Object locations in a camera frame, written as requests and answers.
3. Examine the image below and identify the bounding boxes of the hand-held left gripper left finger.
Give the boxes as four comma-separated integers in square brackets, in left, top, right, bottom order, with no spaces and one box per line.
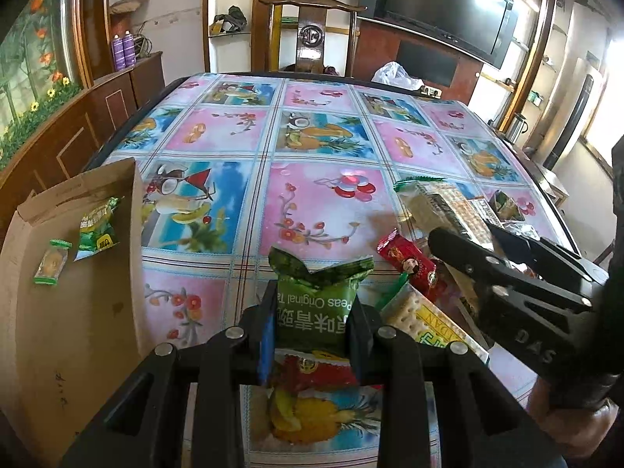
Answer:
[63,280,278,468]

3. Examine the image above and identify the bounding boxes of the cardboard box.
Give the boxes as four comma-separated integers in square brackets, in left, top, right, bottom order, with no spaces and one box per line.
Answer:
[0,157,147,468]

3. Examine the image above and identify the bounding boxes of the person's right hand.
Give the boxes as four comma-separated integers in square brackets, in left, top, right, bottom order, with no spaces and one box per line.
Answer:
[529,383,624,468]

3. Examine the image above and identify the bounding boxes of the printed fruit tablecloth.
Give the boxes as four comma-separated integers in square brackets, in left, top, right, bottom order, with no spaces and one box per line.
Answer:
[85,72,586,468]

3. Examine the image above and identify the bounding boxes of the black television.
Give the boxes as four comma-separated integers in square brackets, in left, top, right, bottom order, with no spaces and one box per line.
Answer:
[363,0,520,70]

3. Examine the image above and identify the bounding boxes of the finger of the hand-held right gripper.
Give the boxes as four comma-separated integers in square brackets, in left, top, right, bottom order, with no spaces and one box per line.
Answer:
[487,222,610,298]
[428,228,592,309]

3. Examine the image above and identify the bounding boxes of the white plastic bag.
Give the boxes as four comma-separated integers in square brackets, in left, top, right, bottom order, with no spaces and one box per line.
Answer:
[373,62,425,91]

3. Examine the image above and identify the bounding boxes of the green snack packet yellow label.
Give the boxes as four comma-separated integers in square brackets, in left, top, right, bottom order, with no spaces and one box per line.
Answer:
[73,196,122,261]

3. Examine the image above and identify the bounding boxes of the flower wall mural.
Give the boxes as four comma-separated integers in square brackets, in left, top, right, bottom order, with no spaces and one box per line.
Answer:
[0,0,83,171]

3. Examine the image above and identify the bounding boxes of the green triangular snack packet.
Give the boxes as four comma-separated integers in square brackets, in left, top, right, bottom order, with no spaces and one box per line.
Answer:
[490,189,526,225]

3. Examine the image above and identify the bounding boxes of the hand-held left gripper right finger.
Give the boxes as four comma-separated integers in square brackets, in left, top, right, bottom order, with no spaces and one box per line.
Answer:
[348,292,566,468]

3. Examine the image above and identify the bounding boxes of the small round cookie packet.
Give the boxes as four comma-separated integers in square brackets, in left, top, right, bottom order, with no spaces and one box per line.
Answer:
[33,240,73,286]

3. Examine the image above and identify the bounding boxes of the black curved post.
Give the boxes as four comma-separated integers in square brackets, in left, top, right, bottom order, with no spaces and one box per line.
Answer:
[551,75,596,167]

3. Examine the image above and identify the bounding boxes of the red snack packet gold emblem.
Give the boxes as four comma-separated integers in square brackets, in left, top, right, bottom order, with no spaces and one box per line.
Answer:
[270,351,362,395]

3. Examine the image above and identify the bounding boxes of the metal kettle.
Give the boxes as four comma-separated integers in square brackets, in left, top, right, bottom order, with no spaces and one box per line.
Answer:
[507,113,530,144]

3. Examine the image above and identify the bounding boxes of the wooden plank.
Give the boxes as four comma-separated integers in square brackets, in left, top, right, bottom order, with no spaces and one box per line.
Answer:
[110,0,152,15]

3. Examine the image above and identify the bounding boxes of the green pea snack packet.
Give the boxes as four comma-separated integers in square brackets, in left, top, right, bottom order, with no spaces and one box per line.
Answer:
[268,246,376,356]

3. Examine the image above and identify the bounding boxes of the clear cracker packet green end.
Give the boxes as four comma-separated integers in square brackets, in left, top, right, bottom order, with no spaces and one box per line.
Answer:
[394,178,493,249]

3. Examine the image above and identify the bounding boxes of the dark green bag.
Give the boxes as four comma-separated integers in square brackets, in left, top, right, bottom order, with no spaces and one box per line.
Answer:
[209,6,249,35]

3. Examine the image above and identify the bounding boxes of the yellow cracker packet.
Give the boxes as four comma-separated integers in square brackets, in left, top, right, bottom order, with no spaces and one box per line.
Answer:
[380,283,491,366]

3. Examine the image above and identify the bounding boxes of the wooden side table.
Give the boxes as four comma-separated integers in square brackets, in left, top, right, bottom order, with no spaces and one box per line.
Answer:
[524,146,569,206]

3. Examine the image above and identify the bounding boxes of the low wooden cabinet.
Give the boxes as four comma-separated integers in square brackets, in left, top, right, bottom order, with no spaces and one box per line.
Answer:
[0,51,167,235]

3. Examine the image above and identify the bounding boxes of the red snack packet cartoon face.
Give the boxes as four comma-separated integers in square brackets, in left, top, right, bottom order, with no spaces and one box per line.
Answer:
[378,228,438,299]

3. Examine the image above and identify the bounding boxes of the wooden chair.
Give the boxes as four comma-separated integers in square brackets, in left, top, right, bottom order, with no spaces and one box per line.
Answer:
[258,0,367,76]

